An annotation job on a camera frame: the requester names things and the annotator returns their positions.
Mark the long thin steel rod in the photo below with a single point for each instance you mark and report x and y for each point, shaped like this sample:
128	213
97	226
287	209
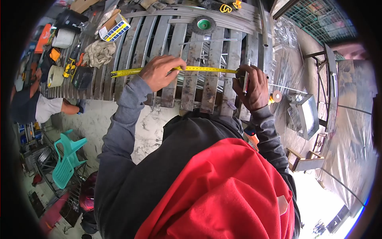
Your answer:
286	88

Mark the white marker pen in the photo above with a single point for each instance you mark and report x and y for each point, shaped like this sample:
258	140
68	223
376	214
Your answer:
246	80

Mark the white plastic container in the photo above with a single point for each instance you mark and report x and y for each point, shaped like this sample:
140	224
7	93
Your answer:
63	38

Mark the round steel tube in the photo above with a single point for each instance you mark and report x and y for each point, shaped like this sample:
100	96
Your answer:
263	24

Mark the blue yellow cardboard box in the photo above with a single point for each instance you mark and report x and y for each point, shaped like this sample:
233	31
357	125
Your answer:
115	29

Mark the person's left hand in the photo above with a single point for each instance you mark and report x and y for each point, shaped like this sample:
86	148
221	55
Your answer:
156	73

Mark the black steel frame stand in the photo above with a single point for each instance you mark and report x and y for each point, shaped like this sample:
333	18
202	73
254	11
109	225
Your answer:
329	86

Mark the beige work gloves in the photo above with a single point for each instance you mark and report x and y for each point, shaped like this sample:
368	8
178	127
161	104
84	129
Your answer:
99	53

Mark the black bucket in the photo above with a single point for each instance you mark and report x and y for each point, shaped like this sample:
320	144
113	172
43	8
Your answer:
71	19

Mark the small orange box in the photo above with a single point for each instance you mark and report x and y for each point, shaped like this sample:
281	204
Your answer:
55	54

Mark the person's right hand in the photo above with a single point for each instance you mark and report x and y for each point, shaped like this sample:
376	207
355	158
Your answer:
255	89

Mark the person's left thumb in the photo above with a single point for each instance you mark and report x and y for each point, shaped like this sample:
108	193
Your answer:
170	78

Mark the grey sheet metal box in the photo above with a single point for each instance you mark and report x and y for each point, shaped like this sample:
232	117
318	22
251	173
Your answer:
306	116

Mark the person's body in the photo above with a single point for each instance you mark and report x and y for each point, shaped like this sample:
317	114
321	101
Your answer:
185	185

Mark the turquoise plastic chair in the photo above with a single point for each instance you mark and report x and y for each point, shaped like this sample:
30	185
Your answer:
67	161

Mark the orange blue tool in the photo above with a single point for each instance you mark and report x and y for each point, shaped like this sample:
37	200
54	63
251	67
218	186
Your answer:
252	136

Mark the orange tool case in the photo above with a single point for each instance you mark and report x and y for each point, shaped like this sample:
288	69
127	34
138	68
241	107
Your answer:
43	38

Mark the clear plastic sheet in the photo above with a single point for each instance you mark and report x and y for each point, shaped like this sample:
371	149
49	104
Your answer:
352	134

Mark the slatted steel gate frame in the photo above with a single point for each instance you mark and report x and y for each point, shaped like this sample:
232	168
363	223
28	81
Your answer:
209	53

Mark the yellow tape measure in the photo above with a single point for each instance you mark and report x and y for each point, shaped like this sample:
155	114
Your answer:
206	69

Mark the person's left index finger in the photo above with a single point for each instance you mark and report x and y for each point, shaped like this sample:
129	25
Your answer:
179	63

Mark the small steel frame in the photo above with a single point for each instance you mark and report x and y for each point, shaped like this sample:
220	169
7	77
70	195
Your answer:
304	162

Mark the grinding disc with green centre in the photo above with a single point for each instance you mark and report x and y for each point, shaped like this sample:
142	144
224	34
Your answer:
203	24

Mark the person's right fingers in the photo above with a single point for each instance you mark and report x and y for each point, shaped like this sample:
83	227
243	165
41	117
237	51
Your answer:
238	85

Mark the black battery pack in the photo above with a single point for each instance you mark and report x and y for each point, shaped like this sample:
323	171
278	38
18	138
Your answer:
82	77

